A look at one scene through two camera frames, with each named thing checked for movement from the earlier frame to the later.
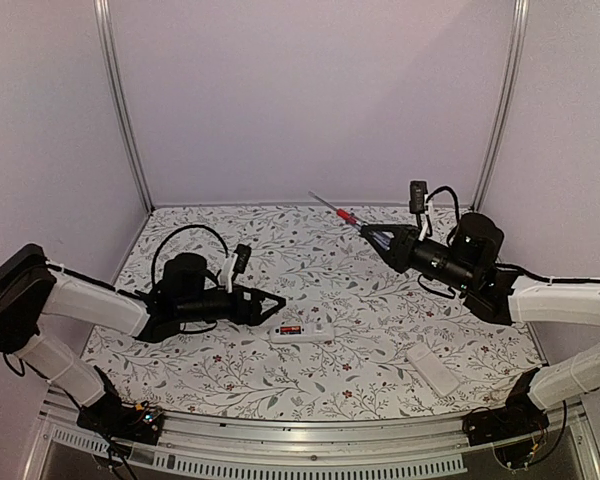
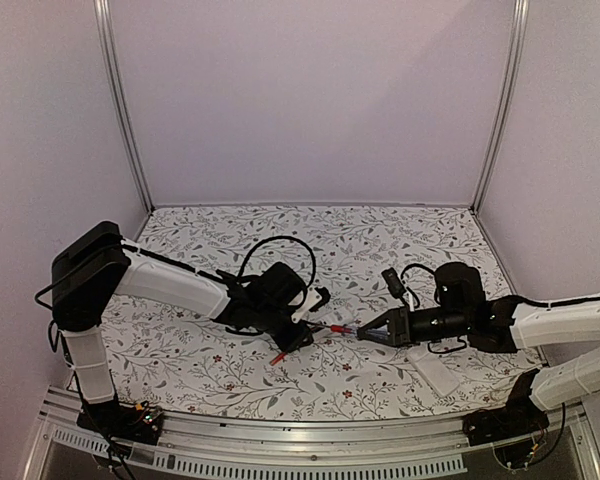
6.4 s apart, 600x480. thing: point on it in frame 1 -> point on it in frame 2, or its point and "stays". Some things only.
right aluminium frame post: (520, 32) stays
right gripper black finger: (387, 254) -> (388, 341)
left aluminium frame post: (109, 48) stays
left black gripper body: (195, 310) -> (269, 326)
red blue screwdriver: (381, 238) -> (336, 327)
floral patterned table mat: (358, 337) stays
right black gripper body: (450, 272) -> (451, 325)
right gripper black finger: (397, 229) -> (378, 322)
